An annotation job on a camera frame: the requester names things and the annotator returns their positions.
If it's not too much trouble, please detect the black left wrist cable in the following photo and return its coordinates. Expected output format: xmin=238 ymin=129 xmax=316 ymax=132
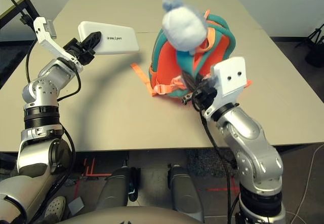
xmin=25 ymin=39 xmax=82 ymax=102

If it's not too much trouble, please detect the white perforated shoe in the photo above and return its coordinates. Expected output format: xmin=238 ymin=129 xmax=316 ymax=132
xmin=44 ymin=196 xmax=66 ymax=218

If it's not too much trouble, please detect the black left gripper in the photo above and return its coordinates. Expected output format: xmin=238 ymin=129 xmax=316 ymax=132
xmin=63 ymin=31 xmax=102 ymax=66

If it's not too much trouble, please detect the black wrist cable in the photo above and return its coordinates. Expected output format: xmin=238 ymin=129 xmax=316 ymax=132
xmin=25 ymin=39 xmax=82 ymax=102
xmin=191 ymin=89 xmax=244 ymax=224

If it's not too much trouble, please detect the grey robot right leg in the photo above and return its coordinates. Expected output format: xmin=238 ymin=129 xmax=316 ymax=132
xmin=168 ymin=164 xmax=205 ymax=222

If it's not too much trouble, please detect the white pencil case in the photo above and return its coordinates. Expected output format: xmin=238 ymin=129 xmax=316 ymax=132
xmin=77 ymin=21 xmax=140 ymax=56

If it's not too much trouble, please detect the grey robot left leg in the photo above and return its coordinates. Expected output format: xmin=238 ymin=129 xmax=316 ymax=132
xmin=97 ymin=167 xmax=141 ymax=209

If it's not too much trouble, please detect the black tripod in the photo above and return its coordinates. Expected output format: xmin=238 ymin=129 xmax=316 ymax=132
xmin=296 ymin=23 xmax=324 ymax=67

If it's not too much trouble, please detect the grey robot torso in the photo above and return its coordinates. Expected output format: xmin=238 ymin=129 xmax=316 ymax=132
xmin=58 ymin=206 xmax=200 ymax=224

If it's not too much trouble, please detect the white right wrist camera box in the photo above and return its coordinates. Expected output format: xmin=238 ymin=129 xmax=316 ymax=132
xmin=205 ymin=56 xmax=248 ymax=120

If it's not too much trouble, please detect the white floor cable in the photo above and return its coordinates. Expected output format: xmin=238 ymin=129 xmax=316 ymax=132
xmin=293 ymin=147 xmax=324 ymax=224

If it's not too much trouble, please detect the orange and teal backpack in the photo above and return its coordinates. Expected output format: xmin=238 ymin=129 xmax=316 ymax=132
xmin=130 ymin=10 xmax=254 ymax=99

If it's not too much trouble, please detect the light blue plush head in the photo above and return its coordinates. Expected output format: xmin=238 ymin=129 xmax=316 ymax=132
xmin=161 ymin=0 xmax=208 ymax=56

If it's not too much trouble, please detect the black framed side table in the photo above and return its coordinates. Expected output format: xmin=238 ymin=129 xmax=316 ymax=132
xmin=0 ymin=0 xmax=40 ymax=32

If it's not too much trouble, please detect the grey robot leg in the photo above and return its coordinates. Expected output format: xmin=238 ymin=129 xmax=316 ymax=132
xmin=97 ymin=167 xmax=141 ymax=209
xmin=168 ymin=164 xmax=205 ymax=222

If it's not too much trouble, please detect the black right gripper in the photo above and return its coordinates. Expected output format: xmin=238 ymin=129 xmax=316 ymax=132
xmin=181 ymin=71 xmax=218 ymax=112

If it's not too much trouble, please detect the dark grey foam mat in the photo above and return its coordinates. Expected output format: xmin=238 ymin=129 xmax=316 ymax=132
xmin=186 ymin=147 xmax=238 ymax=178

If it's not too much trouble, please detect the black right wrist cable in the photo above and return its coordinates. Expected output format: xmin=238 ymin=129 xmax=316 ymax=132
xmin=191 ymin=89 xmax=244 ymax=224

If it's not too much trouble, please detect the thin black pole with clamp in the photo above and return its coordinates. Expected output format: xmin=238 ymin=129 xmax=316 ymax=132
xmin=0 ymin=0 xmax=33 ymax=26

